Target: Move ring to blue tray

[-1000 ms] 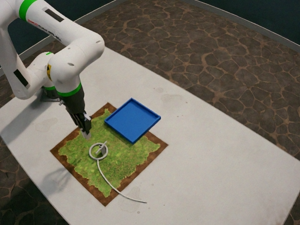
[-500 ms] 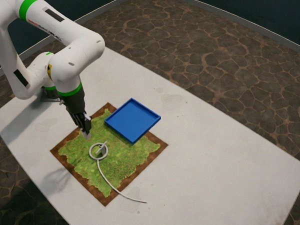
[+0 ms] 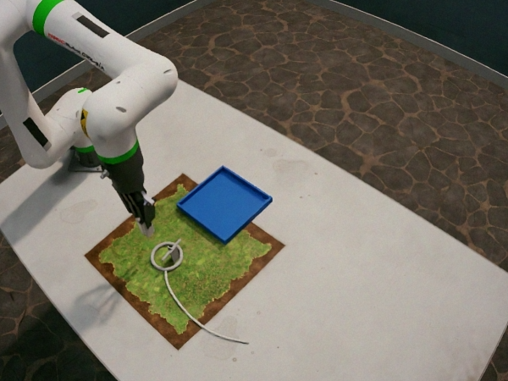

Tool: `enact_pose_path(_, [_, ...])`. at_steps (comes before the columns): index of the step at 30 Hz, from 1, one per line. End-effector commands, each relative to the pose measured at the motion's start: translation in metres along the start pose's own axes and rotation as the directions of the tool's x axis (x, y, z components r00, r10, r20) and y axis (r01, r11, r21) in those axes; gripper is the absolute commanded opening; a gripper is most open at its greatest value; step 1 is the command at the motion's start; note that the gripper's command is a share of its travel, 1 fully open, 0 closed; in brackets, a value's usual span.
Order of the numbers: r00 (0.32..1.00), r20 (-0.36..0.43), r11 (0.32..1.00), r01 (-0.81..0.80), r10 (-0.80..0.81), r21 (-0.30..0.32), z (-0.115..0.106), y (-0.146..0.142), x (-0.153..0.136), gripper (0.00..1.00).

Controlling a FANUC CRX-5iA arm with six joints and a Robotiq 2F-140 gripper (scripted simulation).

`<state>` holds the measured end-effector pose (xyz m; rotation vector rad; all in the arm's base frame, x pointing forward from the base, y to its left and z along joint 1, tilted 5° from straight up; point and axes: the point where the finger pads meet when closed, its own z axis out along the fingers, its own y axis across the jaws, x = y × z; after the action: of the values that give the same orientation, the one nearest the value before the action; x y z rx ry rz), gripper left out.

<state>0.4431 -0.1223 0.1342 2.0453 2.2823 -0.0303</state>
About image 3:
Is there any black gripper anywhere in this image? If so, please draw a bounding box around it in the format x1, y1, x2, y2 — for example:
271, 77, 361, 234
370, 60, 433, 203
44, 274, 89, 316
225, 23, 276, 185
111, 168, 157, 238

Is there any green grass mat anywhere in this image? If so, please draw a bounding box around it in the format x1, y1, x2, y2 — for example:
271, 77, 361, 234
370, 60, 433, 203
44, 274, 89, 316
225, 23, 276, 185
84, 174, 285, 350

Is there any blue tray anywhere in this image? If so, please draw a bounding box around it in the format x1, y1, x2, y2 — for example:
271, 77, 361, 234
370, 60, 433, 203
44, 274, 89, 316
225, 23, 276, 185
176, 165, 273, 245

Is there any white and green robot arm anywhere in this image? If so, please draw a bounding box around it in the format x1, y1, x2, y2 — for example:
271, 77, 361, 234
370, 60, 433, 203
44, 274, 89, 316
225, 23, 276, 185
0, 0, 178, 181

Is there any grey cable loop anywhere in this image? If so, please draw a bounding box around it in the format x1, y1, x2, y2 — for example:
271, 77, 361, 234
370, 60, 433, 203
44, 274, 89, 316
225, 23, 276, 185
151, 242, 184, 271

